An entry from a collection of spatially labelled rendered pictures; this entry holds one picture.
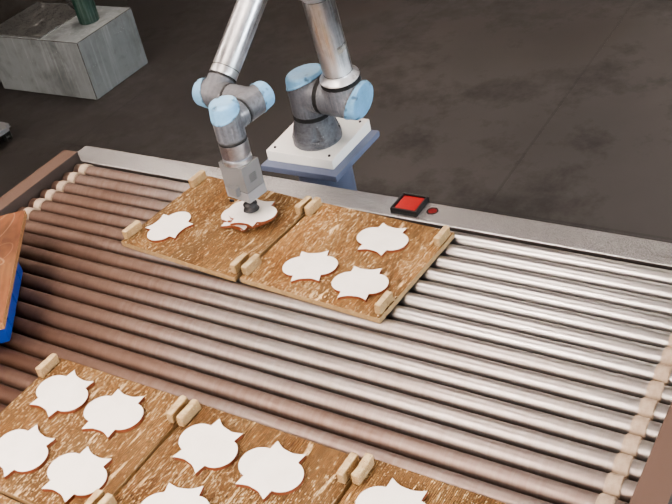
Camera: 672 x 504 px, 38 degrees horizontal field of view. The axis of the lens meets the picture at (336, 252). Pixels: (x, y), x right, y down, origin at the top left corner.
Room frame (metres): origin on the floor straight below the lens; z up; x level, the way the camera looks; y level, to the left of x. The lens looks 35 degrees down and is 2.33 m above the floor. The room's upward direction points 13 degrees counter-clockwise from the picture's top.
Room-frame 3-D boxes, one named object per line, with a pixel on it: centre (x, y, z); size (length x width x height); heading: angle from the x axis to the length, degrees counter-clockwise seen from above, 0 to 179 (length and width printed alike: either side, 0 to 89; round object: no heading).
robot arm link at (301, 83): (2.62, -0.03, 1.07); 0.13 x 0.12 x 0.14; 47
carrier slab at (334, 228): (1.96, -0.02, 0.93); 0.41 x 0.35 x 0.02; 48
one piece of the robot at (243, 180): (2.19, 0.20, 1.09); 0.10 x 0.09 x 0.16; 133
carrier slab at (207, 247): (2.24, 0.29, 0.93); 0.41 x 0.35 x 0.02; 47
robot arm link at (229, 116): (2.19, 0.19, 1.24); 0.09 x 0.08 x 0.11; 137
